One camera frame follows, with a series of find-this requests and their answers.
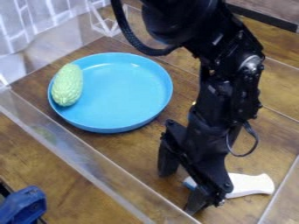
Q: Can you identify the grey checkered curtain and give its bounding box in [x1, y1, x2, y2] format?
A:
[0, 0, 118, 56]

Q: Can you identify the black ribbed cable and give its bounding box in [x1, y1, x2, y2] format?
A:
[110, 0, 184, 57]

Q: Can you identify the black baseboard strip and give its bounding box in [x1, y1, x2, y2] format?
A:
[228, 3, 299, 33]

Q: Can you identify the white wooden toy fish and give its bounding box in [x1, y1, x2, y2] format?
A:
[183, 172, 275, 200]

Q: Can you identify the blue round plastic tray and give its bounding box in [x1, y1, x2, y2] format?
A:
[48, 52, 174, 133]

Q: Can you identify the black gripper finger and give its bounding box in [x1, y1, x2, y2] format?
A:
[158, 140, 180, 177]
[184, 185, 218, 215]

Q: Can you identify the green bumpy toy gourd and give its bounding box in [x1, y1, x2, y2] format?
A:
[51, 64, 83, 107]

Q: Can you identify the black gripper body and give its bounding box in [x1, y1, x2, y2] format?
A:
[160, 106, 244, 207]

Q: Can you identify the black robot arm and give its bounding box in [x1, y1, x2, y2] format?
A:
[142, 0, 264, 214]

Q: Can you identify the blue plastic clamp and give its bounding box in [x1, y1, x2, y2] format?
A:
[0, 185, 47, 224]

